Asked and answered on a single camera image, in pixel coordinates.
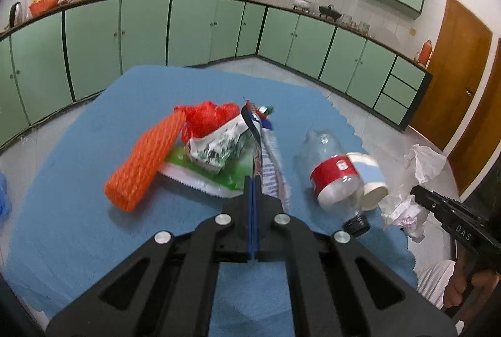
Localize white tissue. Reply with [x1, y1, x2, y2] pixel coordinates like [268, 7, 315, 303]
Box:
[403, 143, 447, 185]
[379, 194, 431, 243]

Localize person's right hand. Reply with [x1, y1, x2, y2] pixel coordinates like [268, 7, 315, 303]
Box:
[445, 270, 499, 318]

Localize black wok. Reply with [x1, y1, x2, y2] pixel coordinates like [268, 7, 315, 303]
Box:
[318, 4, 340, 20]

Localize blue plastic bag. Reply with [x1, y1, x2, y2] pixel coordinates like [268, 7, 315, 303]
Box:
[0, 171, 12, 224]

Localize striped blue white wrapper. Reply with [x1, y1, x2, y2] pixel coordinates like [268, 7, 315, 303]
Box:
[240, 96, 293, 213]

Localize wooden door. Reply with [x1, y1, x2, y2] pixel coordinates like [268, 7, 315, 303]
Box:
[409, 0, 493, 152]
[448, 38, 501, 201]

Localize blue scalloped table mat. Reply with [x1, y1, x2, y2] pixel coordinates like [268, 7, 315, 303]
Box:
[6, 65, 419, 337]

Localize green white packet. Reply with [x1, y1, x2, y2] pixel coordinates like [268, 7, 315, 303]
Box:
[158, 146, 255, 199]

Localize clear bottle with red label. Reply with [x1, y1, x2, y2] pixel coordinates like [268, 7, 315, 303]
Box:
[299, 129, 370, 237]

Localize green base cabinets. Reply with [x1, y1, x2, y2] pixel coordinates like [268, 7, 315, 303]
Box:
[0, 0, 434, 152]

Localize red thermos flask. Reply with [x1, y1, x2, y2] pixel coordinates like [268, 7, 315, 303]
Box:
[418, 40, 434, 65]

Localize orange plastic basin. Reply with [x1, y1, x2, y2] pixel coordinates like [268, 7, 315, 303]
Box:
[28, 0, 62, 18]

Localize white blue paper cup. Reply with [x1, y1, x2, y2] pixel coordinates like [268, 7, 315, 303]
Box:
[346, 152, 389, 212]

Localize red mesh bag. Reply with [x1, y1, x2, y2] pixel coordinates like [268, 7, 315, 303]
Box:
[174, 101, 240, 144]

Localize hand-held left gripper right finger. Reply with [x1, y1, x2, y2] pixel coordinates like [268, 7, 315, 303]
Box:
[254, 176, 458, 337]

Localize person's white ribbed clothing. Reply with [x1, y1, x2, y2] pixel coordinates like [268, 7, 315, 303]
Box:
[415, 260, 457, 310]

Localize steel electric kettle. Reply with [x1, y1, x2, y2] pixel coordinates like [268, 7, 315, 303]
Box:
[8, 2, 23, 28]

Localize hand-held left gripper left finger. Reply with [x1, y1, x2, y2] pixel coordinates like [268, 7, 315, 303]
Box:
[46, 176, 255, 337]

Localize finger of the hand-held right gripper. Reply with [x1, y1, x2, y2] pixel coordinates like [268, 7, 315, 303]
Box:
[410, 185, 460, 224]

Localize orange foam net sleeve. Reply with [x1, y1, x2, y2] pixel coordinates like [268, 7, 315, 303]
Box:
[104, 106, 188, 213]

